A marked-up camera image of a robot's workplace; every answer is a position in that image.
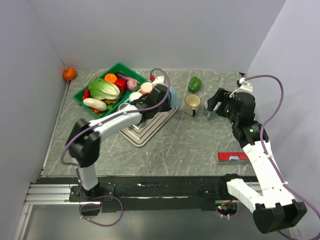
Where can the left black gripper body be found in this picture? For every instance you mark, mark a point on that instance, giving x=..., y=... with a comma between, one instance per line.
x=165, y=107

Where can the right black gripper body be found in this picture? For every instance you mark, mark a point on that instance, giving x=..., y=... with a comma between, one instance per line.
x=225, y=110

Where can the light blue faceted mug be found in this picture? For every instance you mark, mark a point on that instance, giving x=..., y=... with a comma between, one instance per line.
x=173, y=98

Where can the cream mug black handle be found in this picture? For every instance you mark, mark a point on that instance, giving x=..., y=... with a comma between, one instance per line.
x=192, y=103

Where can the light blue white-bottom mug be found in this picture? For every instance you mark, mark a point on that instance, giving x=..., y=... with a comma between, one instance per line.
x=134, y=96

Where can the grey blue faceted mug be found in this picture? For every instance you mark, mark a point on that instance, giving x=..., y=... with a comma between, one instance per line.
x=207, y=113

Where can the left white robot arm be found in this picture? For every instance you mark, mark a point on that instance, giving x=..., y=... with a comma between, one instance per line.
x=86, y=137

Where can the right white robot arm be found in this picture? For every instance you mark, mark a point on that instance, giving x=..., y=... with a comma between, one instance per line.
x=275, y=208

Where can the pink mug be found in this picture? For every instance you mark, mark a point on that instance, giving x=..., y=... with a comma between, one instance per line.
x=146, y=88

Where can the green bell pepper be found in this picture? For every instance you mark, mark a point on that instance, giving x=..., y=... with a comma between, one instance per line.
x=194, y=85

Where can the toy pink onion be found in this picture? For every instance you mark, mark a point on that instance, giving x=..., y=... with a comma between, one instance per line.
x=132, y=84

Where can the toy red pepper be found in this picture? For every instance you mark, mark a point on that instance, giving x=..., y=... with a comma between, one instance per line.
x=121, y=83

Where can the toy purple eggplant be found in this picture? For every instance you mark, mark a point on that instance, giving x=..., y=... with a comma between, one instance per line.
x=120, y=75

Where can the steel tray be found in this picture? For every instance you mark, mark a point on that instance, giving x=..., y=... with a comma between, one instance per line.
x=140, y=134

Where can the green plastic basket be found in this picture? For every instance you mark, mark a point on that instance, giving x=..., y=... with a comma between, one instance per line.
x=112, y=104

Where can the toy orange carrot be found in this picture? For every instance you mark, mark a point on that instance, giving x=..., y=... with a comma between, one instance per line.
x=110, y=78

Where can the red box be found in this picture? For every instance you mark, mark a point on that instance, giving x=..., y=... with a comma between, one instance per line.
x=232, y=158

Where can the toy cabbage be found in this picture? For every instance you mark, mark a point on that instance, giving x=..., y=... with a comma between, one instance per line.
x=103, y=90

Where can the toy white radish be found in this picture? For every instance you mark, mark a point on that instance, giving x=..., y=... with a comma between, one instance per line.
x=95, y=103

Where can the toy red chili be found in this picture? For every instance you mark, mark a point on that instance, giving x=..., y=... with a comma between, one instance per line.
x=86, y=94

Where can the small orange pumpkin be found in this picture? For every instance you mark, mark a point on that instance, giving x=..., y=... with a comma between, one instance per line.
x=69, y=74

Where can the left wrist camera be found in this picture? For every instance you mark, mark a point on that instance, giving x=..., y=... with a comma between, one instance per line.
x=159, y=80

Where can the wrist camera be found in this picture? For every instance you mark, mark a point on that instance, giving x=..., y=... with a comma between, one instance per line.
x=159, y=80
x=243, y=87

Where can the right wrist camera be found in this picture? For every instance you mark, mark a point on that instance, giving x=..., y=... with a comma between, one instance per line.
x=243, y=87

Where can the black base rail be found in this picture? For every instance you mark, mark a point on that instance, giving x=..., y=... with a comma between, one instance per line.
x=146, y=193

